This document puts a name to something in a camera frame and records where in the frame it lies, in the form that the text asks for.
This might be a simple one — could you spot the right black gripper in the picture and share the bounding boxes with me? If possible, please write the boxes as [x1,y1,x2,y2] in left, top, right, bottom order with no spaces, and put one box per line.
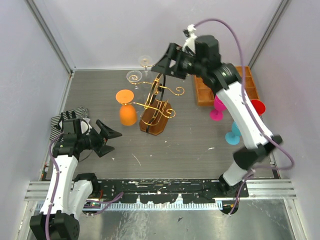
[151,42,206,80]

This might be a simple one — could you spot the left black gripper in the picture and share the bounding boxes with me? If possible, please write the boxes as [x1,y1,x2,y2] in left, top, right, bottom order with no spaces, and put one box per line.
[78,119,122,157]

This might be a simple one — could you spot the wooden compartment tray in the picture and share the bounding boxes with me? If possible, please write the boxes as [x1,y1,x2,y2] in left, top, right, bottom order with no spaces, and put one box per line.
[193,66,260,107]

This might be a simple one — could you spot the striped black white cloth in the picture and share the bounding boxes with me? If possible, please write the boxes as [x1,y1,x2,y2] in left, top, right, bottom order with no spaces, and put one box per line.
[49,106,91,141]

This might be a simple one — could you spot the pink wine glass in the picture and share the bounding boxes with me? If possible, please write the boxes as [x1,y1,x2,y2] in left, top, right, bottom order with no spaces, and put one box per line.
[210,95,226,122]

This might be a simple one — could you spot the blue wine glass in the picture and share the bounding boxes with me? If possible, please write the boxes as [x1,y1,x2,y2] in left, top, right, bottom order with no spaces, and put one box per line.
[225,121,242,146]

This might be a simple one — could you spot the red wine glass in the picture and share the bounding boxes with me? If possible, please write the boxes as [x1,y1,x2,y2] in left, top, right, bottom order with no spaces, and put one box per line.
[250,99,266,116]

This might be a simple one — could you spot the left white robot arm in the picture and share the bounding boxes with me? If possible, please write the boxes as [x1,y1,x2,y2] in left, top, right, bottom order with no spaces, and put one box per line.
[29,118,122,240]

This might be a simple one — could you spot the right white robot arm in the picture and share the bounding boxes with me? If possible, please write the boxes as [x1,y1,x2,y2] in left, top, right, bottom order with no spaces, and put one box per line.
[151,24,283,197]

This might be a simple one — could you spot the clear wine glass back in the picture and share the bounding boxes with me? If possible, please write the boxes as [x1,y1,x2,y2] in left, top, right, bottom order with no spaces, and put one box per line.
[138,55,153,76]

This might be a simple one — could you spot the clear wine glass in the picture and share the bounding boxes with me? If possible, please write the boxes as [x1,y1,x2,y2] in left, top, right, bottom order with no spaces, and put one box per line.
[126,70,143,89]
[138,55,153,76]

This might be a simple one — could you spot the orange wine glass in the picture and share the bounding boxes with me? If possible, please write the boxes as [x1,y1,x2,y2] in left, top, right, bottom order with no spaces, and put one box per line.
[115,89,138,126]

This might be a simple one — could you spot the clear wine glass front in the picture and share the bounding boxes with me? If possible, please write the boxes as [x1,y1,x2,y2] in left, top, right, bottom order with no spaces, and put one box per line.
[126,70,143,89]

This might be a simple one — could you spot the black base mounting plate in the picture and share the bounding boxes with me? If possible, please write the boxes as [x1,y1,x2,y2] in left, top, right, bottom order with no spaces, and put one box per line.
[89,179,240,204]

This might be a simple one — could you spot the gold wire wine glass rack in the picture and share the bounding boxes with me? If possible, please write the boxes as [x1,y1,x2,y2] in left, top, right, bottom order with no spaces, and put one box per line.
[131,73,185,136]

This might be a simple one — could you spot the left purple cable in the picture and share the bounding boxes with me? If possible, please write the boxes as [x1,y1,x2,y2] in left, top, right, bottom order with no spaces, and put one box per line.
[43,132,66,240]

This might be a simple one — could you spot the white slotted cable duct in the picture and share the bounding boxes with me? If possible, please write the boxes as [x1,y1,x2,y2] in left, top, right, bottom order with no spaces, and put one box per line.
[106,200,223,211]

